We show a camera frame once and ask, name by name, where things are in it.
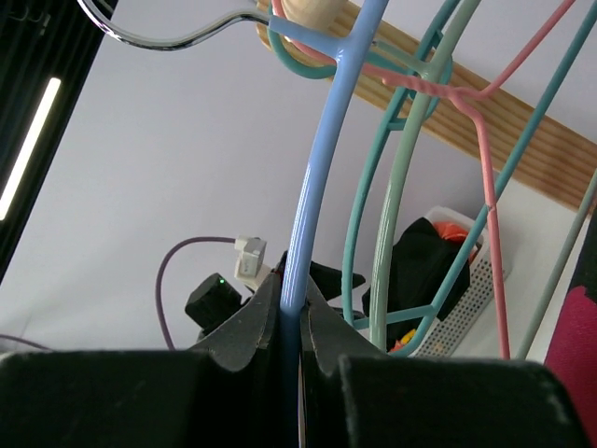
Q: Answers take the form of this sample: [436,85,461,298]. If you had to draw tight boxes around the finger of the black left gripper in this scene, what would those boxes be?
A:
[278,251,366,319]

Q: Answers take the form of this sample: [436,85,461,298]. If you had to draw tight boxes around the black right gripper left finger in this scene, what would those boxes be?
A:
[1,274,281,447]

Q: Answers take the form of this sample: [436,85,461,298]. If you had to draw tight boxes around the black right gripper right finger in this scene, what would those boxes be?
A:
[300,285,590,447]

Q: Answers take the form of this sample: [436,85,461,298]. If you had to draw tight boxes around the pink camouflage trousers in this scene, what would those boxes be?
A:
[543,228,597,398]

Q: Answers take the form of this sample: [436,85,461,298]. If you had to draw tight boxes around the light blue hanger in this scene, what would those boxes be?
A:
[78,1,387,447]

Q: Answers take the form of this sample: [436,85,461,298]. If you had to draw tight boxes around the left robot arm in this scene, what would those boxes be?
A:
[1,266,299,447]

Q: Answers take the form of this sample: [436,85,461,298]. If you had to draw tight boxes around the mint green hanger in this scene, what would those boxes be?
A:
[369,0,479,352]

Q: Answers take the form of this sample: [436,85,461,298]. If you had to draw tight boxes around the lilac hanger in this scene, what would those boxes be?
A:
[516,173,596,359]

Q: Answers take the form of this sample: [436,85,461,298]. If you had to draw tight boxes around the black clothes in basket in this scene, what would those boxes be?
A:
[387,217,470,339]

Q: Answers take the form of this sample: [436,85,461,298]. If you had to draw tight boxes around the white perforated basket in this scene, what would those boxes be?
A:
[413,206,493,357]

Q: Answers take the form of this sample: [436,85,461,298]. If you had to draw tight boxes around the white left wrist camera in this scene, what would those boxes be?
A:
[234,235,271,291]

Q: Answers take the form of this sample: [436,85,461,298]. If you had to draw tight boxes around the teal wire hanger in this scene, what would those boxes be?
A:
[266,0,597,358]

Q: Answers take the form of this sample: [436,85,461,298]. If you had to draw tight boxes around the pink wire hanger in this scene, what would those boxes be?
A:
[270,0,577,360]

